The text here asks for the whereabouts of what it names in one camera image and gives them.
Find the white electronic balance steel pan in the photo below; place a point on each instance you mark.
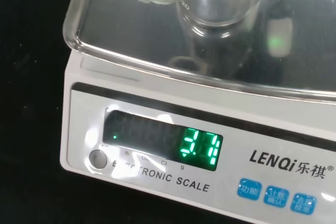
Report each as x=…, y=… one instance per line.
x=183, y=98

